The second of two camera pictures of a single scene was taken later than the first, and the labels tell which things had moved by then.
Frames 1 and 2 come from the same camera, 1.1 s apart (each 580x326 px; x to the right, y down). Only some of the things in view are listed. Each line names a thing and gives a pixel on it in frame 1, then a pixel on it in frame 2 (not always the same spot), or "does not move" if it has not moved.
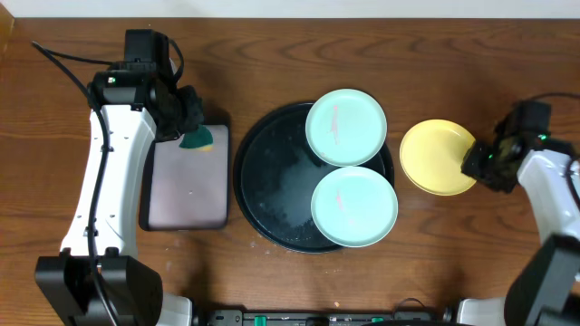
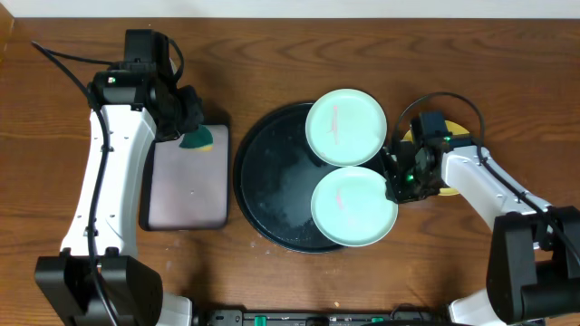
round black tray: x=275 y=175 does not move
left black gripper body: x=188 y=113 does not move
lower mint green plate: x=354 y=206 does not move
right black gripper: x=470 y=166 -> x=396 y=193
